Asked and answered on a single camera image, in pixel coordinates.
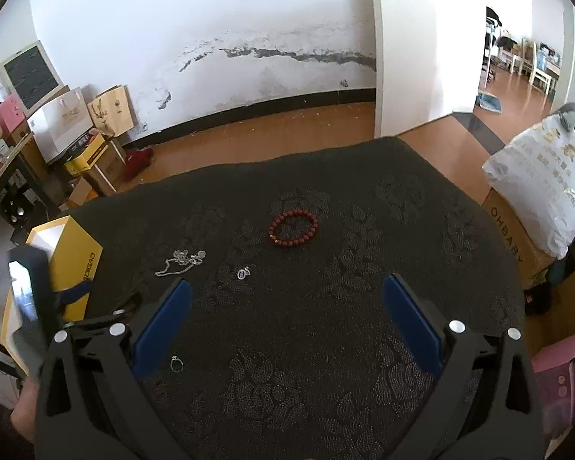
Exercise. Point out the white door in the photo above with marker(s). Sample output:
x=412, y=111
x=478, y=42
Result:
x=426, y=57

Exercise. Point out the old white monitor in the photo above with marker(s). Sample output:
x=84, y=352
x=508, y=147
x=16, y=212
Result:
x=28, y=72

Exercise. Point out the dark patterned blanket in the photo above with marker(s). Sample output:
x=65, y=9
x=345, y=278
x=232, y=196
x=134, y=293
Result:
x=292, y=321

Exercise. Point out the yellow and black carton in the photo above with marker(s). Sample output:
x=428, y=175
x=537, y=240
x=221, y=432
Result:
x=88, y=158

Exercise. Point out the black desk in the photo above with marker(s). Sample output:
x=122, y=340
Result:
x=9, y=163

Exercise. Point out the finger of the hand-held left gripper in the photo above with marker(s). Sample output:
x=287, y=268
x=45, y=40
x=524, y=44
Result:
x=76, y=293
x=100, y=318

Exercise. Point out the black speaker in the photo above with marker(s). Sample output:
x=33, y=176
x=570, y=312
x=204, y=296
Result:
x=17, y=208

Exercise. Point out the pink box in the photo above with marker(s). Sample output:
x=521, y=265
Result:
x=9, y=112
x=556, y=383

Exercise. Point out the red cloth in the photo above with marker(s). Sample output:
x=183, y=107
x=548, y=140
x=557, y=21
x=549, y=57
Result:
x=136, y=163

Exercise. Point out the white chair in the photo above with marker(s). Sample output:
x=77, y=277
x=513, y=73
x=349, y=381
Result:
x=510, y=60
x=539, y=69

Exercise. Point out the small silver pendant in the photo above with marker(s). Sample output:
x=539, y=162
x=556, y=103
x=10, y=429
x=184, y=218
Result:
x=242, y=274

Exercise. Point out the large brown cardboard box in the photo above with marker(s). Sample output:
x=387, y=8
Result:
x=508, y=230

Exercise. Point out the person's left hand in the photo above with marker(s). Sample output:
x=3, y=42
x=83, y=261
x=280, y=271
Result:
x=25, y=414

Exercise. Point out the blue dustpan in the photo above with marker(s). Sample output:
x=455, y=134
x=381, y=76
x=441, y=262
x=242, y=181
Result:
x=489, y=101

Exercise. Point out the white paper bag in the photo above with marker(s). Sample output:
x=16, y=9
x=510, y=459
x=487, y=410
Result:
x=60, y=124

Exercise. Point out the tan paper bag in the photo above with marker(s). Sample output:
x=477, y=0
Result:
x=110, y=110

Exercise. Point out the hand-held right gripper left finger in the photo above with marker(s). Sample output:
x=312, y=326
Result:
x=165, y=326

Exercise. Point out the white printed plastic bag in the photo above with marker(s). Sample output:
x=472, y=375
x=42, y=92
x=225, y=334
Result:
x=536, y=172

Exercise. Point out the grey object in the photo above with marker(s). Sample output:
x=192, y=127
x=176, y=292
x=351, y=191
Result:
x=570, y=116

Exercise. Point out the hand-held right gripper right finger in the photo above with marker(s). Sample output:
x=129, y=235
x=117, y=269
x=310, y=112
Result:
x=412, y=321

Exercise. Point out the yellow box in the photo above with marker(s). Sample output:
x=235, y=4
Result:
x=76, y=258

